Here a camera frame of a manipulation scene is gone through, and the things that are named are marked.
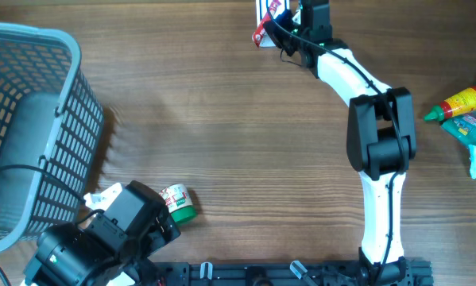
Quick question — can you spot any red sachet stick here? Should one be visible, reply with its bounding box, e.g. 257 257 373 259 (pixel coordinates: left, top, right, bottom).
251 0 283 48

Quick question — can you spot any green lid jar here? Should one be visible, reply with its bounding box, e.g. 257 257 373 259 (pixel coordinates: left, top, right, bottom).
160 184 197 225

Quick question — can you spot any green cap sauce bottle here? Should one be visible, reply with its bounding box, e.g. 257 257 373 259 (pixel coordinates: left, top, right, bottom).
424 85 476 122

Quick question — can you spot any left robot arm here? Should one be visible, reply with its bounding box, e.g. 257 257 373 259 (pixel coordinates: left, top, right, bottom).
24 180 181 286

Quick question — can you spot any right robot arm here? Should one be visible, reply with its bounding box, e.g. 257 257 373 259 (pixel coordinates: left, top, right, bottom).
253 1 421 285

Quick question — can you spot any white barcode scanner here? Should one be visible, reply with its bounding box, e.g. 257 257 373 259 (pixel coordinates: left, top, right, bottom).
252 0 290 48

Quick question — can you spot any grey plastic mesh basket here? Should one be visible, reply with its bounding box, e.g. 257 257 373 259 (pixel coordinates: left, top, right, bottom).
0 23 104 253

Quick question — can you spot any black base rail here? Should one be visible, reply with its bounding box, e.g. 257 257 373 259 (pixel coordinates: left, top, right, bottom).
146 260 435 286

